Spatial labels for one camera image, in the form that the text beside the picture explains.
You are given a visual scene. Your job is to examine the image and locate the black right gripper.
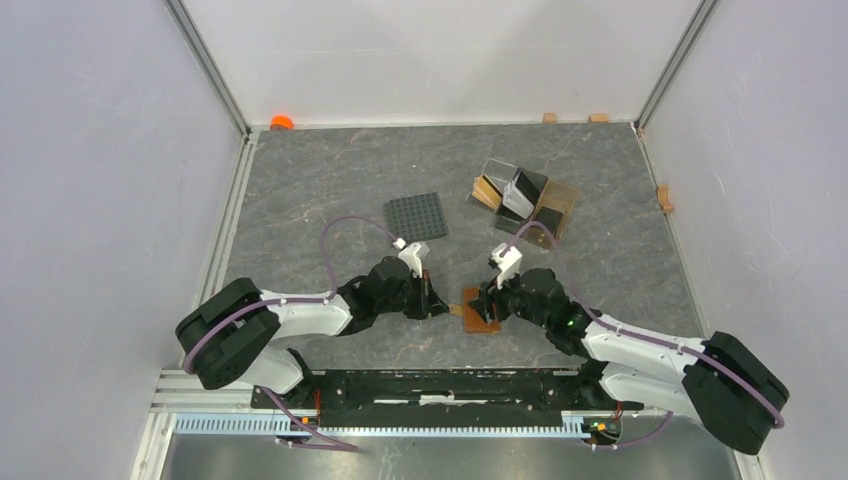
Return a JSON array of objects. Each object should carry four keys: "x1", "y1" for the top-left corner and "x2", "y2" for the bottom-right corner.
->
[{"x1": 467, "y1": 266, "x2": 550, "y2": 331}]

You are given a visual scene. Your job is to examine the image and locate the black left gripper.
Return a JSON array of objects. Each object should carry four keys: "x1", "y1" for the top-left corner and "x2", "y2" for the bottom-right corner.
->
[{"x1": 376, "y1": 270, "x2": 449, "y2": 320}]

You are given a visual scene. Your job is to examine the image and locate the brown leather card holder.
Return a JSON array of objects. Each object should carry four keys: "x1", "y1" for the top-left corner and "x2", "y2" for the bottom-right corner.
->
[{"x1": 448, "y1": 287, "x2": 501, "y2": 335}]

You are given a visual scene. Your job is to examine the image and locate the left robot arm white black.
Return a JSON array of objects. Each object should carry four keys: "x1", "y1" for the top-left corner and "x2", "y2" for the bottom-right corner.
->
[{"x1": 175, "y1": 256, "x2": 449, "y2": 408}]

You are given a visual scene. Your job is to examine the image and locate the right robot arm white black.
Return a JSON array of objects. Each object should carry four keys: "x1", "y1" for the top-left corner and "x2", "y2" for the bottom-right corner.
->
[{"x1": 469, "y1": 268, "x2": 790, "y2": 455}]

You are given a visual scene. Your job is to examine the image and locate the black credit card stack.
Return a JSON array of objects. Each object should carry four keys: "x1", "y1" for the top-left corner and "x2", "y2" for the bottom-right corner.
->
[{"x1": 534, "y1": 207, "x2": 564, "y2": 234}]

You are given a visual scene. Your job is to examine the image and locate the gold credit card stack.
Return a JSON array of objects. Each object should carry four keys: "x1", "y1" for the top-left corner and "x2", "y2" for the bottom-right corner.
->
[{"x1": 471, "y1": 174, "x2": 503, "y2": 212}]

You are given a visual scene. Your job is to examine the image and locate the dark grey studded baseplate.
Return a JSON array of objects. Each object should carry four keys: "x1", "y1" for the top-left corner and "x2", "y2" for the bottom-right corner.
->
[{"x1": 383, "y1": 192, "x2": 449, "y2": 242}]

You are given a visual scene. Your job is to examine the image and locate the curved wooden piece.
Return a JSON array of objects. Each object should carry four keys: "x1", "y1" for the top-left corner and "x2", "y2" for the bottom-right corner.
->
[{"x1": 656, "y1": 185, "x2": 675, "y2": 215}]

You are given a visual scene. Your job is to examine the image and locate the orange round cap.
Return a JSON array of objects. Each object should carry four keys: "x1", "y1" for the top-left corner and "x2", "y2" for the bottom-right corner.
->
[{"x1": 269, "y1": 115, "x2": 294, "y2": 131}]

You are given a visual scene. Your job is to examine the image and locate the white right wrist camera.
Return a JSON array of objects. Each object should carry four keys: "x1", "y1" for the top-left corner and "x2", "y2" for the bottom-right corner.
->
[{"x1": 489, "y1": 243, "x2": 522, "y2": 289}]

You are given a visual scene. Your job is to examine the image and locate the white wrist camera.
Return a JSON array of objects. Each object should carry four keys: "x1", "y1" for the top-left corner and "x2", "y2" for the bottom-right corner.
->
[
  {"x1": 392, "y1": 237, "x2": 430, "y2": 278},
  {"x1": 489, "y1": 243, "x2": 522, "y2": 289}
]

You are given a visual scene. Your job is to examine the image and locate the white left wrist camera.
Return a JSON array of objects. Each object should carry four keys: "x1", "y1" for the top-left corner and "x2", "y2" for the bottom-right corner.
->
[{"x1": 392, "y1": 237, "x2": 430, "y2": 278}]

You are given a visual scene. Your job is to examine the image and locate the white slotted cable duct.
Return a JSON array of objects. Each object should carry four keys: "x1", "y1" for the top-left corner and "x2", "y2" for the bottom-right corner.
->
[{"x1": 173, "y1": 412, "x2": 590, "y2": 440}]

